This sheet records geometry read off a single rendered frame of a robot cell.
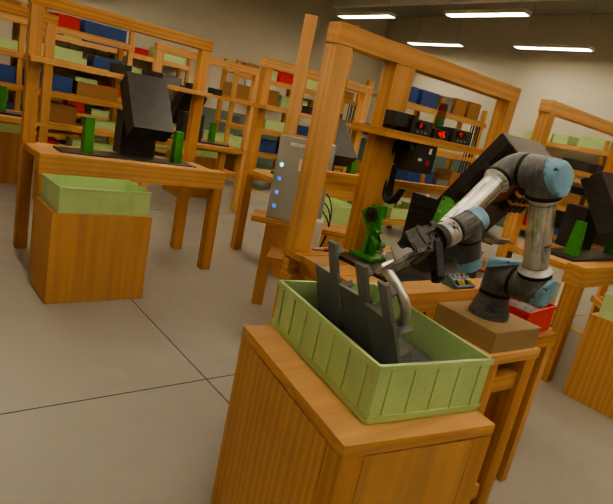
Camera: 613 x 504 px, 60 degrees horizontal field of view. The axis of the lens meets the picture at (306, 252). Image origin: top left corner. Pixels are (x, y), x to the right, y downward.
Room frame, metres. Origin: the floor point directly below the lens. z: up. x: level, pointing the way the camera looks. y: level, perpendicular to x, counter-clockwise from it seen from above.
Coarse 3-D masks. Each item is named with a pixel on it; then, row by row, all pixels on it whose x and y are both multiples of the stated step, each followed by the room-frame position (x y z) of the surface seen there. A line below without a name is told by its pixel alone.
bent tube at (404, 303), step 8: (384, 264) 1.38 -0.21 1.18; (376, 272) 1.41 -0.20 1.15; (384, 272) 1.39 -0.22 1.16; (392, 272) 1.38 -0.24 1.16; (392, 280) 1.37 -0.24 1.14; (400, 288) 1.36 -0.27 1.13; (400, 296) 1.35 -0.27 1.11; (400, 304) 1.36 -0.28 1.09; (408, 304) 1.35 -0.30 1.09; (400, 312) 1.37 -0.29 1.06; (408, 312) 1.36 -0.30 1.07; (400, 320) 1.38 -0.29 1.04; (408, 320) 1.38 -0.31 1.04
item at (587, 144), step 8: (528, 136) 11.55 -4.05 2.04; (552, 136) 11.21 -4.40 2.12; (560, 136) 11.01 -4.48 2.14; (568, 136) 10.88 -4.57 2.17; (584, 136) 10.67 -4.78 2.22; (552, 144) 11.02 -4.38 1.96; (560, 144) 10.95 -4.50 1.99; (568, 144) 10.92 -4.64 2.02; (576, 144) 11.11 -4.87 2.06; (584, 144) 10.64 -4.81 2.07; (592, 144) 10.53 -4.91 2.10; (600, 144) 10.43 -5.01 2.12; (608, 144) 10.29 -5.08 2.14; (584, 152) 10.52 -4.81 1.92; (592, 152) 10.41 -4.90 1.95; (600, 152) 10.30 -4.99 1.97; (608, 152) 10.24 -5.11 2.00; (600, 160) 10.31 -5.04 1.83; (576, 176) 10.62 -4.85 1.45; (568, 200) 10.64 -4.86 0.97; (576, 200) 10.53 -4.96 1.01; (584, 200) 10.65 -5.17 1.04; (560, 208) 10.60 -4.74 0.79; (504, 224) 11.44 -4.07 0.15; (560, 224) 10.99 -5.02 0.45; (600, 248) 9.94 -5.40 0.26
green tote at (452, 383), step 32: (288, 288) 1.68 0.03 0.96; (352, 288) 1.90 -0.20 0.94; (288, 320) 1.65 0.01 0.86; (320, 320) 1.49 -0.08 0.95; (416, 320) 1.72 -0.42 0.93; (320, 352) 1.46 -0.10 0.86; (352, 352) 1.33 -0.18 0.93; (448, 352) 1.57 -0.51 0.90; (480, 352) 1.47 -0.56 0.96; (352, 384) 1.30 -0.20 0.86; (384, 384) 1.24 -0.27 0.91; (416, 384) 1.30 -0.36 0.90; (448, 384) 1.36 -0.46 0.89; (480, 384) 1.42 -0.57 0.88; (384, 416) 1.25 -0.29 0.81; (416, 416) 1.31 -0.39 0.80
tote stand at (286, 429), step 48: (240, 384) 1.64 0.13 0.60; (288, 384) 1.38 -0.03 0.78; (240, 432) 1.58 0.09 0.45; (288, 432) 1.33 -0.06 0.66; (336, 432) 1.17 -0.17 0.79; (384, 432) 1.21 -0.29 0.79; (432, 432) 1.26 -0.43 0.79; (480, 432) 1.35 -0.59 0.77; (240, 480) 1.53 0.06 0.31; (288, 480) 1.29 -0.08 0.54; (336, 480) 1.12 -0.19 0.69; (384, 480) 1.19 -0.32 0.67; (432, 480) 1.28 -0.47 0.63
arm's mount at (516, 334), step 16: (448, 304) 1.99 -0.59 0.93; (464, 304) 2.03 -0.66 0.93; (448, 320) 1.92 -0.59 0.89; (464, 320) 1.87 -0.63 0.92; (480, 320) 1.87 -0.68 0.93; (512, 320) 1.94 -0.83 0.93; (464, 336) 1.85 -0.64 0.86; (480, 336) 1.80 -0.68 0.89; (496, 336) 1.76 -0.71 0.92; (512, 336) 1.82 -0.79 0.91; (528, 336) 1.88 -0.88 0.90; (496, 352) 1.78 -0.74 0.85
